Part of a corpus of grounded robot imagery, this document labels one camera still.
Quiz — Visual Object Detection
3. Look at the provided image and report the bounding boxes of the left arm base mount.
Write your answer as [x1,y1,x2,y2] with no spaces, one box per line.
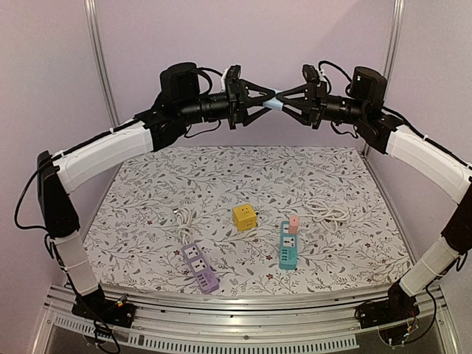
[72,289,136,328]

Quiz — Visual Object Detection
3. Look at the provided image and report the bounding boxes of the grey blue plug adapter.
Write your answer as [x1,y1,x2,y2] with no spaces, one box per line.
[263,89,284,111]

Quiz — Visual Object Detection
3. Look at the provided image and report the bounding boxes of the right black camera cable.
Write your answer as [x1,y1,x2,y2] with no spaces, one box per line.
[317,60,353,88]

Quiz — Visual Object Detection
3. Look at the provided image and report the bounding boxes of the teal power strip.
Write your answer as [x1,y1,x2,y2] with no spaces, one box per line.
[279,221,298,270]

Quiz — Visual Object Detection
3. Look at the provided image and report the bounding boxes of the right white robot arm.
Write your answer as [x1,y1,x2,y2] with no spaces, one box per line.
[277,80,471,322]

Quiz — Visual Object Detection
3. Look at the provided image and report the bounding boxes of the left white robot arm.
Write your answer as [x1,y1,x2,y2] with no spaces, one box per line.
[38,68,276,320]

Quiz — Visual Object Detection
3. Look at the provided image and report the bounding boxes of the purple power strip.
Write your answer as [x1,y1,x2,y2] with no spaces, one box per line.
[181,243,219,294]

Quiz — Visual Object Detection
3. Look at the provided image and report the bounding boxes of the pink plug adapter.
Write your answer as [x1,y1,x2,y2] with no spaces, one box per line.
[288,215,299,235]

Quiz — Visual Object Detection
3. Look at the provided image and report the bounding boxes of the white cord of purple strip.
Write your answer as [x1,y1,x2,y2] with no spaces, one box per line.
[172,206,196,246]

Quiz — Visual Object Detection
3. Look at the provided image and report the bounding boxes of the white cord of teal strip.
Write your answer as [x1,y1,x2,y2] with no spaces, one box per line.
[304,201,353,232]

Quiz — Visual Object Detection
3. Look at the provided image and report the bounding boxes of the aluminium front rail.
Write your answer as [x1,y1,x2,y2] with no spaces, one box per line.
[31,283,460,354]

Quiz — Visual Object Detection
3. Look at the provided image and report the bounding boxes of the right aluminium frame post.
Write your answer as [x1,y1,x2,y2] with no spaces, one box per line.
[383,0,406,89]

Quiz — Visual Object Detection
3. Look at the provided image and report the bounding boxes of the floral table cloth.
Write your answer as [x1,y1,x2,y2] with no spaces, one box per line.
[84,147,411,296]

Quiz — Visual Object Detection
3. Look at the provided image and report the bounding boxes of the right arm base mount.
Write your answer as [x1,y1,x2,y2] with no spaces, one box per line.
[354,283,420,328]

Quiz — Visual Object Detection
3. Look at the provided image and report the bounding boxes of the left aluminium frame post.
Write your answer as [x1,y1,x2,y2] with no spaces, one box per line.
[83,0,120,128]

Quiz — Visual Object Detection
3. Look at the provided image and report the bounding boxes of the yellow cube socket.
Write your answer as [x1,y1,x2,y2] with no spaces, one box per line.
[232,204,257,232]

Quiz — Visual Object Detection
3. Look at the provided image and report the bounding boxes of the left black camera cable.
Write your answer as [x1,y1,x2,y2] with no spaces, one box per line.
[195,66,226,97]

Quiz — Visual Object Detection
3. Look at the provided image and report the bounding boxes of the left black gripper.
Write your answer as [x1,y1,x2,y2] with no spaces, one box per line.
[179,77,277,130]

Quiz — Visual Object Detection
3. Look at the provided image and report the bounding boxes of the aluminium frame post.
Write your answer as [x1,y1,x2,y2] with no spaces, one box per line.
[383,0,406,89]
[83,0,120,128]

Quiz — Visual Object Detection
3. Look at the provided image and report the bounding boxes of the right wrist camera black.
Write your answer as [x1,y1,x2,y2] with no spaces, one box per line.
[302,64,327,86]

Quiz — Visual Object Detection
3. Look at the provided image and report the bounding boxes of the black camera cable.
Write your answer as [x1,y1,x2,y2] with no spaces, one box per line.
[195,66,226,97]
[317,60,353,88]

